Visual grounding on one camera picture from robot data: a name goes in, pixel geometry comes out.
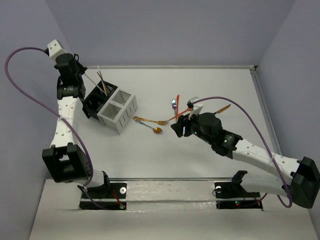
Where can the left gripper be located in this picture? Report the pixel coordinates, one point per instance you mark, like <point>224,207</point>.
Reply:
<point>89,104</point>

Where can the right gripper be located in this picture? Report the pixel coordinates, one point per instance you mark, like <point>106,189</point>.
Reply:
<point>183,120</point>

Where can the white chopstick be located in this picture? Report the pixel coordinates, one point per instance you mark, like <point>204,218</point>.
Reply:
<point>98,68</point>
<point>103,90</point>

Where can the orange chopstick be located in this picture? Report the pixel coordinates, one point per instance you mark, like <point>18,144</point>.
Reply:
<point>103,83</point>

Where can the gold knife black handle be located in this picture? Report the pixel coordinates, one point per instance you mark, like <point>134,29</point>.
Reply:
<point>223,109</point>

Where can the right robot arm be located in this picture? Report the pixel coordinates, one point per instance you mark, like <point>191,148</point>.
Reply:
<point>296,179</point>

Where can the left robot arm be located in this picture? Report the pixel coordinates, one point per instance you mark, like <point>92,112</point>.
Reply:
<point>67,159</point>

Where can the gold ornate fork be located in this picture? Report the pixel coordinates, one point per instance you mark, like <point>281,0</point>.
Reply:
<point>158,122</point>

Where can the orange plastic spoon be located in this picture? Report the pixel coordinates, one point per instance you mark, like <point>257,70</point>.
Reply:
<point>179,114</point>

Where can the iridescent metal spoon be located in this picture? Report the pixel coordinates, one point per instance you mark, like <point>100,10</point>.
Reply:
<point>156,130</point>

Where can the iridescent blue purple fork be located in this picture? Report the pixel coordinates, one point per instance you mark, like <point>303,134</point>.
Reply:
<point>174,105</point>

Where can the orange plastic knife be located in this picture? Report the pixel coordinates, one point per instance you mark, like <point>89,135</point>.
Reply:
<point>177,107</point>

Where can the black utensil container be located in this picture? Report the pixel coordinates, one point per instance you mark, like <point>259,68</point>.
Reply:
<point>96,99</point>

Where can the white utensil container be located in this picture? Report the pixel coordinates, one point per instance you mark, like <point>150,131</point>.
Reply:
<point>118,110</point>

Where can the metal rail back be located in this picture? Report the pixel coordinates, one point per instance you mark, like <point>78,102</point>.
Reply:
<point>228,67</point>

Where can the metal rail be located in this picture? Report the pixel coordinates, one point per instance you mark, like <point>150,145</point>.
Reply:
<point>171,179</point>
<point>228,67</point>

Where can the metal rail front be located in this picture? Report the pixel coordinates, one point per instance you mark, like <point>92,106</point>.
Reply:
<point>171,179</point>

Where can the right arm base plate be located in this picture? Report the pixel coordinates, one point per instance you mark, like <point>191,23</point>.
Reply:
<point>233,197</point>

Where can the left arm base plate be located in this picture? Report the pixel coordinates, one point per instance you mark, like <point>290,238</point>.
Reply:
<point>100,198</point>

